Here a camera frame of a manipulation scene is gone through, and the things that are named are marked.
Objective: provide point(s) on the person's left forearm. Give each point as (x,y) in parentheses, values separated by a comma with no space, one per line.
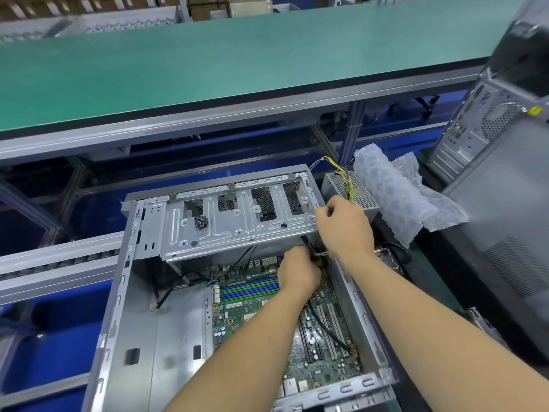
(232,356)

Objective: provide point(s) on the grey power supply unit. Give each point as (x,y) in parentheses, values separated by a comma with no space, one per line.
(352,189)

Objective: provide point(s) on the person's right hand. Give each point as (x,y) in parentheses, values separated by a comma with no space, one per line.
(345,229)

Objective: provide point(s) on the grey computer tower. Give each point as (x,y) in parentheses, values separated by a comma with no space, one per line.
(485,120)

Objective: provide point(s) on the stack of cardboard boxes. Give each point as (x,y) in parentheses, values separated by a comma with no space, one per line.
(86,6)

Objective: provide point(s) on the metal heatsink cooler fan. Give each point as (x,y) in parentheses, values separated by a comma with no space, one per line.
(390,253)

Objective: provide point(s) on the white bubble wrap bag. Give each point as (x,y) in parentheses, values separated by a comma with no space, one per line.
(403,189)

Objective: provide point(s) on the dark grey case side panel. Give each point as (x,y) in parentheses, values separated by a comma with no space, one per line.
(506,218)

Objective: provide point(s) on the black and silver computer case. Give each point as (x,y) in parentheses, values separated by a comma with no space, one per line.
(240,210)

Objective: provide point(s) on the person's left hand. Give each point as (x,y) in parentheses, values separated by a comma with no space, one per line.
(298,272)

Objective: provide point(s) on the green motherboard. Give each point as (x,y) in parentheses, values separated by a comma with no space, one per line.
(283,339)

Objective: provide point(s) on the green RAM stick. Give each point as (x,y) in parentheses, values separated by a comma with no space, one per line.
(249,289)

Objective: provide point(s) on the green conveyor belt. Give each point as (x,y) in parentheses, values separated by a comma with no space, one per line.
(257,64)

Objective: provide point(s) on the aluminium roller conveyor rail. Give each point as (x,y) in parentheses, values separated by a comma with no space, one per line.
(51,266)

